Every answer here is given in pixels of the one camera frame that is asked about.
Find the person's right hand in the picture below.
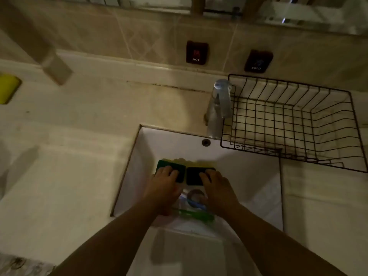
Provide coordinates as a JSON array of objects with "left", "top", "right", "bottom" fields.
[{"left": 199, "top": 169, "right": 242, "bottom": 218}]

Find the person's left hand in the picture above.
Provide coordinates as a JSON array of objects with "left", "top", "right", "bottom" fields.
[{"left": 143, "top": 166, "right": 185, "bottom": 217}]

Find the blue toothbrush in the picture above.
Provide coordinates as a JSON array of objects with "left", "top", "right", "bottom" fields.
[{"left": 186, "top": 197, "right": 208, "bottom": 211}]

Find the green yellow sponge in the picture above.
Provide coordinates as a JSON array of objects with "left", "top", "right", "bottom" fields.
[
  {"left": 156, "top": 159, "right": 186, "bottom": 183},
  {"left": 186, "top": 160, "right": 216, "bottom": 186}
]

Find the green toothbrush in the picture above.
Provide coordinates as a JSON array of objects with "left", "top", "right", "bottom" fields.
[{"left": 172, "top": 207, "right": 215, "bottom": 222}]

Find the black wire basket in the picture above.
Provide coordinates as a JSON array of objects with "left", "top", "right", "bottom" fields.
[{"left": 220, "top": 74, "right": 368, "bottom": 173}]

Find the person's right forearm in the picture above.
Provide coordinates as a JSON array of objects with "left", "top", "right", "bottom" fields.
[{"left": 218, "top": 202, "right": 348, "bottom": 276}]

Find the person's left forearm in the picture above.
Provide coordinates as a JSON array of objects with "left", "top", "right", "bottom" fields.
[{"left": 50, "top": 204, "right": 173, "bottom": 276}]

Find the metal sink drain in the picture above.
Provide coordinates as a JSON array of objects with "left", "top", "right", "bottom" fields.
[{"left": 187, "top": 189, "right": 206, "bottom": 205}]

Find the white sink basin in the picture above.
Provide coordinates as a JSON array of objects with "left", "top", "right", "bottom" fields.
[{"left": 110, "top": 125, "right": 284, "bottom": 276}]

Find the chrome faucet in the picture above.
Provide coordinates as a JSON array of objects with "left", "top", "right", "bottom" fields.
[{"left": 205, "top": 79, "right": 233, "bottom": 140}]

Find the dark label with blue symbol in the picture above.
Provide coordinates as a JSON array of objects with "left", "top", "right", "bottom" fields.
[{"left": 244, "top": 49, "right": 274, "bottom": 74}]

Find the dark label with red symbol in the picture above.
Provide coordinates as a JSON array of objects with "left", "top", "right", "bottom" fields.
[{"left": 186, "top": 40, "right": 210, "bottom": 66}]

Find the yellow rectangular object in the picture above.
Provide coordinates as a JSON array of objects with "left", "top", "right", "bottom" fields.
[{"left": 0, "top": 73, "right": 22, "bottom": 105}]

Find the beige square post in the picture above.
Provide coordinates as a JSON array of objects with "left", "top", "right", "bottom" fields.
[{"left": 0, "top": 0, "right": 73, "bottom": 86}]

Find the wall mirror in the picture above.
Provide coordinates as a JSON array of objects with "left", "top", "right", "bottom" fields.
[{"left": 86, "top": 0, "right": 368, "bottom": 36}]

